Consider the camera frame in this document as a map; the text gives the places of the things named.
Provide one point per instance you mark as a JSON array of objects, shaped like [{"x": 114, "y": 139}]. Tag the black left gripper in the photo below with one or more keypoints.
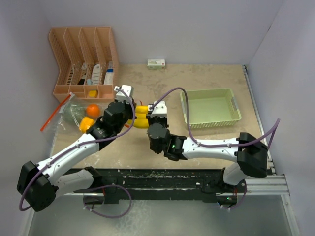
[{"x": 129, "y": 106}]

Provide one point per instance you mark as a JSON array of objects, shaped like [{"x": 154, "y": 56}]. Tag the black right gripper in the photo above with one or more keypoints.
[{"x": 151, "y": 119}]

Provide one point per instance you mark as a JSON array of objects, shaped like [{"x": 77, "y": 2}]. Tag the clear zip bag orange zipper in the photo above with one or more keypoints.
[{"x": 56, "y": 123}]

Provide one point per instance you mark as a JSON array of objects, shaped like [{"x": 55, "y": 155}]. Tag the green netted melon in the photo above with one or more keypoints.
[{"x": 73, "y": 113}]

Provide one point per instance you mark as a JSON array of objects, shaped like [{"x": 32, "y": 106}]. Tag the yellow banana bunch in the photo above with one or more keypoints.
[{"x": 141, "y": 120}]

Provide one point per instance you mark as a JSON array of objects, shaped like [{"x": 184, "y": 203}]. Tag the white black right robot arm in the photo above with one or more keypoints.
[{"x": 247, "y": 154}]

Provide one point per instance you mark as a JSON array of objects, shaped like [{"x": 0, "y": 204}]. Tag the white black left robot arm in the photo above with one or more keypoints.
[{"x": 39, "y": 184}]

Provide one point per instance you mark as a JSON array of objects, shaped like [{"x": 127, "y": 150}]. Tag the yellow block in organizer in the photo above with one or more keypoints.
[{"x": 93, "y": 94}]

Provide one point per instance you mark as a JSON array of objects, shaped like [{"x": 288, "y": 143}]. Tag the white blue bottle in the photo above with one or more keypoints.
[{"x": 109, "y": 75}]

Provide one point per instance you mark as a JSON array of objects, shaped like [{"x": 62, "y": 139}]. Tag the white ribbed item in organizer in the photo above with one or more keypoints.
[{"x": 95, "y": 76}]

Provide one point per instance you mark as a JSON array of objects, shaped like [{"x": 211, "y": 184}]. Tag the small white green box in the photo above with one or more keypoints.
[{"x": 156, "y": 64}]

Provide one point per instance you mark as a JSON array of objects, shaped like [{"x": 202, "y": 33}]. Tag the pale green perforated basket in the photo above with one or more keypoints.
[{"x": 210, "y": 108}]

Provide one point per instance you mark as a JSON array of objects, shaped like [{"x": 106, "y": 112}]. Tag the peach plastic desk organizer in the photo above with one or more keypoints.
[{"x": 77, "y": 50}]

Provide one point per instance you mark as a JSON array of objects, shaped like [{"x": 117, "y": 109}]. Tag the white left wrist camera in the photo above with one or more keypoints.
[{"x": 124, "y": 93}]

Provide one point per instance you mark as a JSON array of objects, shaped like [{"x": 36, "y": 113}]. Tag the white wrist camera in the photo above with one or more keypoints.
[
  {"x": 157, "y": 110},
  {"x": 124, "y": 93}
]

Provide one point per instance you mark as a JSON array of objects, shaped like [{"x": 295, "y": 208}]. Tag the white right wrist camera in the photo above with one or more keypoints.
[{"x": 157, "y": 110}]

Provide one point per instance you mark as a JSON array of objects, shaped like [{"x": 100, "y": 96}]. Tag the black front mounting rail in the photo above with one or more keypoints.
[{"x": 166, "y": 184}]

